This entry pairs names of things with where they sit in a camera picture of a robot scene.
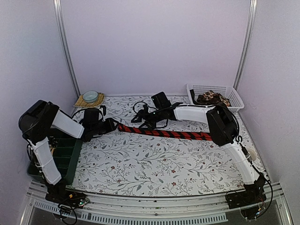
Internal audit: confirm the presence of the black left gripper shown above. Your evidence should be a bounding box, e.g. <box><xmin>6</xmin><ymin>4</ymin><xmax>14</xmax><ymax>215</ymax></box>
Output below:
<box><xmin>92</xmin><ymin>117</ymin><xmax>120</xmax><ymax>135</ymax></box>

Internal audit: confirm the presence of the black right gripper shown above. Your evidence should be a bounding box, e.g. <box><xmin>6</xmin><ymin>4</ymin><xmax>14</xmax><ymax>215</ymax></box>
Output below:
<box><xmin>132</xmin><ymin>107</ymin><xmax>165</xmax><ymax>130</ymax></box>

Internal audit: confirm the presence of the red black striped tie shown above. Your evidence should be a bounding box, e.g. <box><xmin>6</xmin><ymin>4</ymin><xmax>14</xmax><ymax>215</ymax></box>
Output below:
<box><xmin>117</xmin><ymin>124</ymin><xmax>212</xmax><ymax>141</ymax></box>

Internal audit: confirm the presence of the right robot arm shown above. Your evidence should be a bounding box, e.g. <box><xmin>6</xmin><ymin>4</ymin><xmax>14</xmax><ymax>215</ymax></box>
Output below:
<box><xmin>131</xmin><ymin>92</ymin><xmax>265</xmax><ymax>204</ymax></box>

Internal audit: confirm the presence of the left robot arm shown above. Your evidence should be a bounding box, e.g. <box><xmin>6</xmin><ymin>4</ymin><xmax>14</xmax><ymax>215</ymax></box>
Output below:
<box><xmin>18</xmin><ymin>100</ymin><xmax>119</xmax><ymax>185</ymax></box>

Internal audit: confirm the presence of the light blue bowl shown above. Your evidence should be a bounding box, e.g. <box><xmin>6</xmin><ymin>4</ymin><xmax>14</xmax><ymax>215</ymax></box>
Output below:
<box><xmin>82</xmin><ymin>90</ymin><xmax>99</xmax><ymax>103</ymax></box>

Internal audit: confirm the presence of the yellow woven coaster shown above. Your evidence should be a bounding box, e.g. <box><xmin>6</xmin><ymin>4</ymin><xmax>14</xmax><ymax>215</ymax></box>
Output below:
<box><xmin>74</xmin><ymin>93</ymin><xmax>105</xmax><ymax>108</ymax></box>

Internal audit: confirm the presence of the floral patterned table mat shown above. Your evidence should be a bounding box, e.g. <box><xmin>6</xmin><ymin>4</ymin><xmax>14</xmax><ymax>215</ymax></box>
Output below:
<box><xmin>66</xmin><ymin>95</ymin><xmax>269</xmax><ymax>197</ymax></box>

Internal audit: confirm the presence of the dark green divided organizer box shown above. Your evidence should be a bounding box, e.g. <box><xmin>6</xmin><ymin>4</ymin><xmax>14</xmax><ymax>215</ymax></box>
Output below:
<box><xmin>27</xmin><ymin>137</ymin><xmax>84</xmax><ymax>186</ymax></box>

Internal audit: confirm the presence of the black floral rolled tie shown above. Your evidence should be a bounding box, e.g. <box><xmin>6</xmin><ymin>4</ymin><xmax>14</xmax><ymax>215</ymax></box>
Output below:
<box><xmin>48</xmin><ymin>136</ymin><xmax>58</xmax><ymax>148</ymax></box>

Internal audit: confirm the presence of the brown patterned tie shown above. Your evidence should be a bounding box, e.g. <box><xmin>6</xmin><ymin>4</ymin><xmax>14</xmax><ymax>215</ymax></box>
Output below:
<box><xmin>196</xmin><ymin>90</ymin><xmax>231</xmax><ymax>107</ymax></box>

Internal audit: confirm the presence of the white perforated plastic basket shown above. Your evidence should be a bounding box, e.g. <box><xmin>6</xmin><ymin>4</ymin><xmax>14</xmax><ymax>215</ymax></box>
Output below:
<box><xmin>186</xmin><ymin>83</ymin><xmax>244</xmax><ymax>113</ymax></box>

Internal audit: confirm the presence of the white ceramic mug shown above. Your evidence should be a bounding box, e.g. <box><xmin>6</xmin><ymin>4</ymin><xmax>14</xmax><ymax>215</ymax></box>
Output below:
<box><xmin>247</xmin><ymin>149</ymin><xmax>257</xmax><ymax>164</ymax></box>

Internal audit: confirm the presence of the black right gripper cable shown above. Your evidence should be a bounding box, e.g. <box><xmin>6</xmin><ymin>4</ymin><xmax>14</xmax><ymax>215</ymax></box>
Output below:
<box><xmin>132</xmin><ymin>101</ymin><xmax>169</xmax><ymax>129</ymax></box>

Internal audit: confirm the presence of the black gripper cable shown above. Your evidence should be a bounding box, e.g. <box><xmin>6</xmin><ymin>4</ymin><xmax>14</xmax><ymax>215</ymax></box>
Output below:
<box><xmin>71</xmin><ymin>107</ymin><xmax>104</xmax><ymax>122</ymax></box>
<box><xmin>132</xmin><ymin>101</ymin><xmax>169</xmax><ymax>129</ymax></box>

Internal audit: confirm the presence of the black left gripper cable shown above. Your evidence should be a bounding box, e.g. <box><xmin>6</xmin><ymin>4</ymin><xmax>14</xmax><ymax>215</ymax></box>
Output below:
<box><xmin>71</xmin><ymin>107</ymin><xmax>104</xmax><ymax>122</ymax></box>

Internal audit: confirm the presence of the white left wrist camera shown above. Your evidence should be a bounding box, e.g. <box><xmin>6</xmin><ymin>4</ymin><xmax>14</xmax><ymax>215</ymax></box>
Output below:
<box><xmin>99</xmin><ymin>105</ymin><xmax>106</xmax><ymax>121</ymax></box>

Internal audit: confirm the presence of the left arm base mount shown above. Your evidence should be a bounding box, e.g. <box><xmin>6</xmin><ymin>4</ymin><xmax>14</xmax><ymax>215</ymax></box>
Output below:
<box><xmin>45</xmin><ymin>182</ymin><xmax>91</xmax><ymax>220</ymax></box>

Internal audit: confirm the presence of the slotted aluminium front rail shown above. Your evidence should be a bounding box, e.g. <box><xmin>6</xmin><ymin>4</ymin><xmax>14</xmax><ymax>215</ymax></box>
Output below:
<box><xmin>20</xmin><ymin>193</ymin><xmax>293</xmax><ymax>225</ymax></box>

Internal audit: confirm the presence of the left aluminium frame post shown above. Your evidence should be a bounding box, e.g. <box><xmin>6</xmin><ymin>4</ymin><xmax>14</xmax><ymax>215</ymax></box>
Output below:
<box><xmin>53</xmin><ymin>0</ymin><xmax>81</xmax><ymax>97</ymax></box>

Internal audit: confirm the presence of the aluminium frame post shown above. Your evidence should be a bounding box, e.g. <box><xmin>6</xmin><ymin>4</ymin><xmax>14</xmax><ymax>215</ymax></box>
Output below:
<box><xmin>233</xmin><ymin>0</ymin><xmax>257</xmax><ymax>90</ymax></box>
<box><xmin>53</xmin><ymin>0</ymin><xmax>81</xmax><ymax>97</ymax></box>

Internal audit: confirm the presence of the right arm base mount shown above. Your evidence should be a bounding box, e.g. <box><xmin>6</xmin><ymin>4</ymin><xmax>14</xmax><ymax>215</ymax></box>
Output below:
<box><xmin>225</xmin><ymin>180</ymin><xmax>274</xmax><ymax>221</ymax></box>

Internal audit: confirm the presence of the right aluminium frame post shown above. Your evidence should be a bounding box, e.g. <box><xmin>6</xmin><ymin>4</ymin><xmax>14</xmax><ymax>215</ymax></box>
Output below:
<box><xmin>233</xmin><ymin>0</ymin><xmax>257</xmax><ymax>90</ymax></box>

